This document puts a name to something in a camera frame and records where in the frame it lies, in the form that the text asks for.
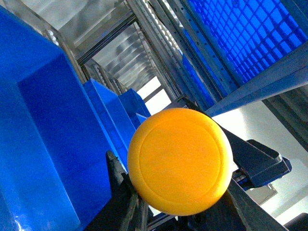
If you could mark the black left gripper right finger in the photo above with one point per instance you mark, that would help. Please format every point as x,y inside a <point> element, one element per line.
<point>235,211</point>

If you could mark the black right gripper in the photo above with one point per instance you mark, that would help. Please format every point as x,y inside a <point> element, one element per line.
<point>258,164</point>

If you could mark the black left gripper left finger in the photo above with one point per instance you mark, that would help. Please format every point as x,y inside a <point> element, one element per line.
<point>127,212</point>

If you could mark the yellow mushroom push button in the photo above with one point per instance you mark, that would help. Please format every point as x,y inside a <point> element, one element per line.
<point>179,161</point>

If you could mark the blue target bin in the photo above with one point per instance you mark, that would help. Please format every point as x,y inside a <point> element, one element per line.
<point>54,135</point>

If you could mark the blue grid crate above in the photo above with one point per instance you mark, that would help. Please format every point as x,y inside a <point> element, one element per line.
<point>264,43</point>

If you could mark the white roller track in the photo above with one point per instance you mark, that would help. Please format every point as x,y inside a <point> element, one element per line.
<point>162,27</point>

